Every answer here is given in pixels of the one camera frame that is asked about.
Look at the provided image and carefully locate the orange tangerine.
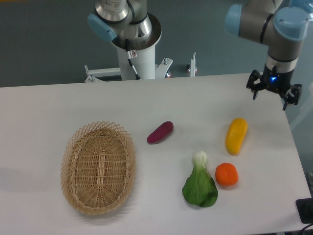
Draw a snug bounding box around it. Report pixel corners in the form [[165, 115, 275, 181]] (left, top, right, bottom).
[[215, 163, 239, 186]]

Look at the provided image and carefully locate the black cable on pedestal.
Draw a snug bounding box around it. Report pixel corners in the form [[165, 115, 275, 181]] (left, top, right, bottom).
[[124, 38, 142, 80]]

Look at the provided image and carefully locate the purple sweet potato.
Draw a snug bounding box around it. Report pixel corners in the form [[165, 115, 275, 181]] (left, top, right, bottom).
[[147, 121, 174, 144]]

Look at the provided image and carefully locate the black device at edge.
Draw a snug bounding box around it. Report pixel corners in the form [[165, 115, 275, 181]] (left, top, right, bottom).
[[295, 198, 313, 224]]

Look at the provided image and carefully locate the green bok choy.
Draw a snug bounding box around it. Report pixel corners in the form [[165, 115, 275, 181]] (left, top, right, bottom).
[[182, 151, 218, 208]]

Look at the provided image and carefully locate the yellow mango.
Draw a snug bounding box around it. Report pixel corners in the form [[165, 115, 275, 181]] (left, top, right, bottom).
[[225, 117, 248, 156]]

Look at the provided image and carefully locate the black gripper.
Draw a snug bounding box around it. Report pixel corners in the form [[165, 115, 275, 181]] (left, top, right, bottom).
[[246, 65, 302, 111]]

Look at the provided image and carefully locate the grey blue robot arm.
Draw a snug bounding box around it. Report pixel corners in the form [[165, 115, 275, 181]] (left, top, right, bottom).
[[86, 0, 313, 105]]

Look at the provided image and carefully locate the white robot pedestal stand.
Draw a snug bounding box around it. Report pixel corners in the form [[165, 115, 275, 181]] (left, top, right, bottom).
[[85, 13, 173, 82]]

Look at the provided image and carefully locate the woven wicker basket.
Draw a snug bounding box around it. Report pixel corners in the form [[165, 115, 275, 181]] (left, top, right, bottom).
[[61, 121, 136, 215]]

